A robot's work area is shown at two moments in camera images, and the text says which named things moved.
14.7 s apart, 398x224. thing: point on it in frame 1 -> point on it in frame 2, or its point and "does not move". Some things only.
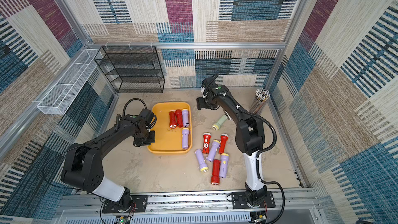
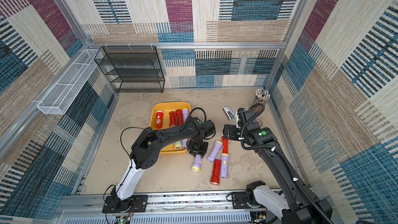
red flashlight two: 172,120 does not move
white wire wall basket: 57,100 does not move
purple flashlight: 223,166 does not move
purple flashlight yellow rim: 185,137 does not move
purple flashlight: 185,117 does not move
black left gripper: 140,143 -> 192,150
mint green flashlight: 216,126 -> 178,145
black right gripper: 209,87 -> 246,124
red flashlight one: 179,115 does not move
